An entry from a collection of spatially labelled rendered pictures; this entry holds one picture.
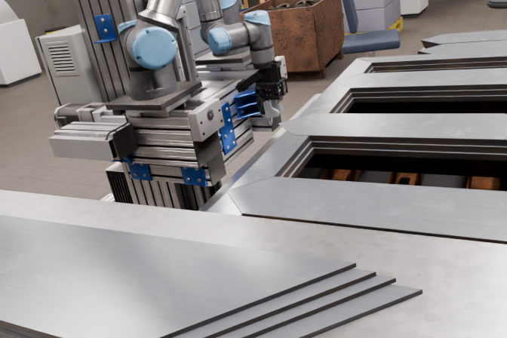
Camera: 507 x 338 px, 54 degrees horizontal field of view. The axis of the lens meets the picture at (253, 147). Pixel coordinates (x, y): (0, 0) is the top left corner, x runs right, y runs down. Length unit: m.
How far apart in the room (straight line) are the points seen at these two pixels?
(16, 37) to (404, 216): 7.85
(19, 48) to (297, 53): 4.85
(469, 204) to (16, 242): 0.83
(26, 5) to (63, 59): 7.78
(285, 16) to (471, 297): 4.59
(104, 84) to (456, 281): 1.57
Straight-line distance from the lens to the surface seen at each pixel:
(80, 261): 0.72
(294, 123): 1.59
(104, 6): 1.82
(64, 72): 1.99
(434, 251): 0.64
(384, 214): 1.06
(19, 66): 8.52
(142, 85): 1.54
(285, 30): 5.08
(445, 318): 0.56
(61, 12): 10.19
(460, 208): 1.08
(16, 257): 0.79
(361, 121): 1.54
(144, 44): 1.38
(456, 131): 1.43
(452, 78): 1.88
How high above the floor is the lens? 1.43
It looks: 23 degrees down
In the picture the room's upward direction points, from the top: 10 degrees counter-clockwise
